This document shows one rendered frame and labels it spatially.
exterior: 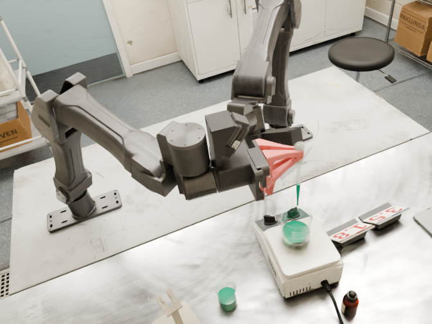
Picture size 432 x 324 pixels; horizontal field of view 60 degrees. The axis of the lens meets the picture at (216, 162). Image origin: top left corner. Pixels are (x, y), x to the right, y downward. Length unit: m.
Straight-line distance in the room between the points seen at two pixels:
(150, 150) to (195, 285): 0.36
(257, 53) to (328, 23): 2.88
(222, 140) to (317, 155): 0.62
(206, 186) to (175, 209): 0.44
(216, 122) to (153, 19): 3.09
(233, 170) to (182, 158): 0.08
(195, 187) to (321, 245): 0.33
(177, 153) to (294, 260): 0.36
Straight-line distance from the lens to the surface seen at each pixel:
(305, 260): 0.78
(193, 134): 0.54
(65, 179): 0.94
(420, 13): 3.33
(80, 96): 0.71
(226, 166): 0.57
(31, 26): 3.51
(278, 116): 1.05
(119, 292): 0.91
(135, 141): 0.64
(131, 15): 3.55
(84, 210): 1.06
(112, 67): 3.67
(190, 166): 0.54
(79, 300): 0.94
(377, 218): 0.96
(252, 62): 0.81
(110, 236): 1.01
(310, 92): 1.39
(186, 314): 0.83
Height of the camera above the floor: 1.64
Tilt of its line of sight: 41 degrees down
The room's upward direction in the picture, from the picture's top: 10 degrees counter-clockwise
